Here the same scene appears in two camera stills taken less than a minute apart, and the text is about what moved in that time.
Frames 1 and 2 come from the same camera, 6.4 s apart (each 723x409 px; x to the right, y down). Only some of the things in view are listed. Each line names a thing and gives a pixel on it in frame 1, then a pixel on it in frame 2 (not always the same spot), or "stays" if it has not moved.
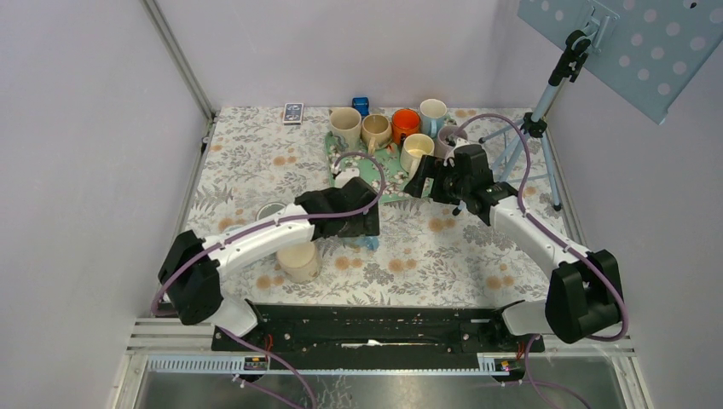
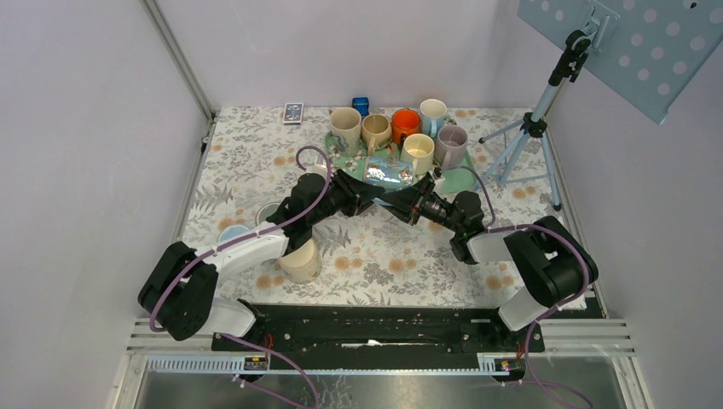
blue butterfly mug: [368, 243] -> [391, 173]
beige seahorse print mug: [345, 125] stays
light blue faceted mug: [433, 113] stays
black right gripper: [431, 167] -> [404, 202]
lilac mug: [447, 138] stays
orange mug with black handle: [405, 122] stays
